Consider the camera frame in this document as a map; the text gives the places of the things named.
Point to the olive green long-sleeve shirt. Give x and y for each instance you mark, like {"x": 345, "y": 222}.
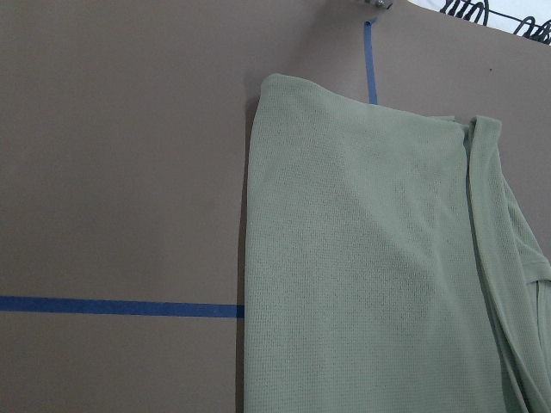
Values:
{"x": 388, "y": 266}

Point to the aluminium frame post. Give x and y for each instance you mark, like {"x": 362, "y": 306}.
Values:
{"x": 379, "y": 4}

